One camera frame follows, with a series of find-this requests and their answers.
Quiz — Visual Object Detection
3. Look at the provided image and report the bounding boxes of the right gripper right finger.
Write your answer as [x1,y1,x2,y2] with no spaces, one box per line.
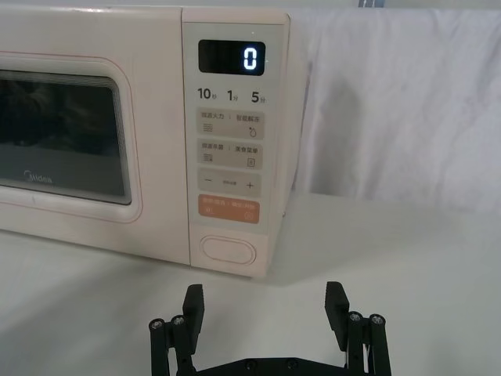
[323,280,393,376]

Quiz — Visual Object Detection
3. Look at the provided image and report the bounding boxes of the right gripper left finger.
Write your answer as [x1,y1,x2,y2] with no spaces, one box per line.
[148,283,207,376]

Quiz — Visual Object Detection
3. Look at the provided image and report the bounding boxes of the white table cloth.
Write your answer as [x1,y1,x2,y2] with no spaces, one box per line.
[0,190,501,376]

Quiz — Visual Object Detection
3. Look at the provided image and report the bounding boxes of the cream microwave oven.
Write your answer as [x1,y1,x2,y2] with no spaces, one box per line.
[0,5,311,280]

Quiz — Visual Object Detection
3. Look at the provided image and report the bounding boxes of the white curtain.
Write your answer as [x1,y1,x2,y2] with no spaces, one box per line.
[0,0,501,215]

